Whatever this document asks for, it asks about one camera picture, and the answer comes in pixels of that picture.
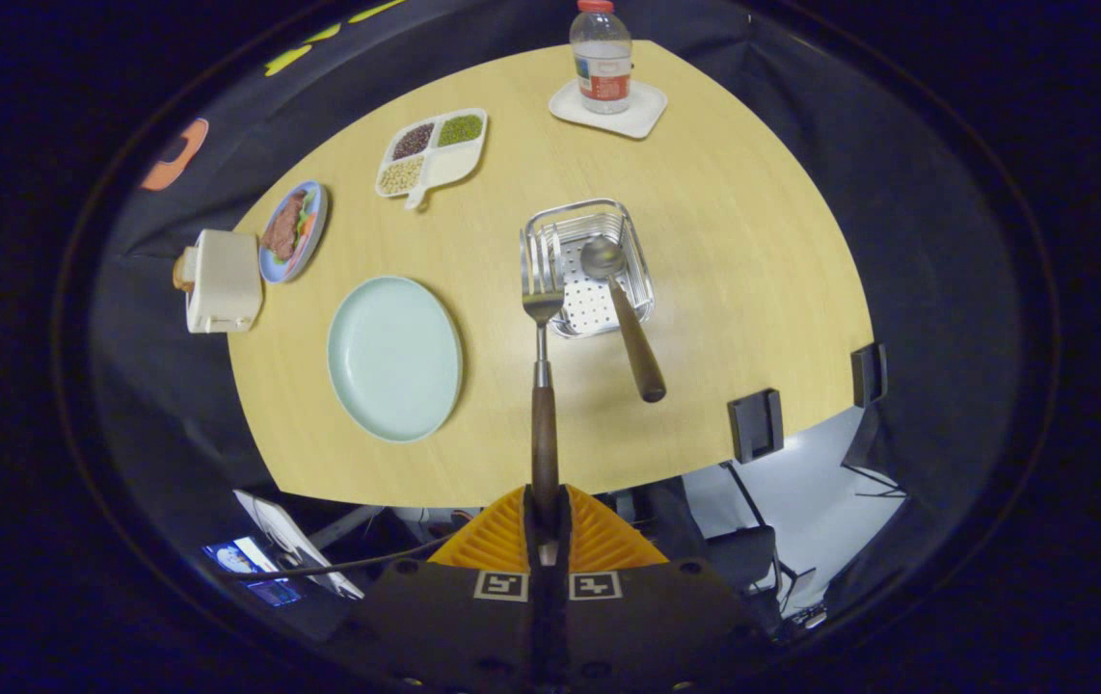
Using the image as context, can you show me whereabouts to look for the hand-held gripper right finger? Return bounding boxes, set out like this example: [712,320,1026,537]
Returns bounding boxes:
[550,485,775,694]

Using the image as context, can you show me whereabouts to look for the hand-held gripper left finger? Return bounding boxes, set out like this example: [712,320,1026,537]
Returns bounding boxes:
[348,485,551,694]

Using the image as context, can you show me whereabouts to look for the wooden handled metal fork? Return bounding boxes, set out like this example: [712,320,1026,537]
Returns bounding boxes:
[520,229,566,526]

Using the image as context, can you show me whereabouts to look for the wooden handled metal spoon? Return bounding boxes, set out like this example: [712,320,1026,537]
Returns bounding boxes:
[579,235,667,404]

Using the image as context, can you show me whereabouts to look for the white flat panel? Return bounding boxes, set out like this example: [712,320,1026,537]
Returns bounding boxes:
[232,489,365,601]

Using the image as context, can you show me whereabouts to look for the lit computer screen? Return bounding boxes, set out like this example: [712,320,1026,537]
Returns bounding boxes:
[201,538,303,608]

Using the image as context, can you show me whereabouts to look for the black table clamp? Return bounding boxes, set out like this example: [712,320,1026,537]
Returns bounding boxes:
[728,388,785,465]
[850,342,889,408]

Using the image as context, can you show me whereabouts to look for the pale green plate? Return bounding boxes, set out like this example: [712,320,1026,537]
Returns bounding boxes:
[327,276,464,444]

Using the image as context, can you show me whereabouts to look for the cream toaster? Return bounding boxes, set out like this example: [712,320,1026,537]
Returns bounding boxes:
[184,228,264,334]

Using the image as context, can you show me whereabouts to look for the blue plate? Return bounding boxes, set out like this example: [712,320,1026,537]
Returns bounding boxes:
[258,180,330,285]

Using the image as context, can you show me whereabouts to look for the brown steak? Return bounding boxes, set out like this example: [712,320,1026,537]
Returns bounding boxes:
[264,189,309,261]

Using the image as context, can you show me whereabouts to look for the white divided tray with beans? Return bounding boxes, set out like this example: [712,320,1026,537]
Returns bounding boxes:
[375,107,489,211]

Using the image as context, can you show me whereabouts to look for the white square coaster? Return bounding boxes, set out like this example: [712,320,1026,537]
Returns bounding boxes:
[549,78,669,140]

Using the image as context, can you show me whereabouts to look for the clear bottle with red cap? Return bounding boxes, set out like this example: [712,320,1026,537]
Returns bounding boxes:
[569,0,633,116]

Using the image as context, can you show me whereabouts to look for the dark cable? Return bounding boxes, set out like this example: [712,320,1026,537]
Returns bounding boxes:
[223,533,460,582]

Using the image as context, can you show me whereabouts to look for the metal wire basket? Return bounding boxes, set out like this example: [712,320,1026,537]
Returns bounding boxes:
[520,199,656,339]

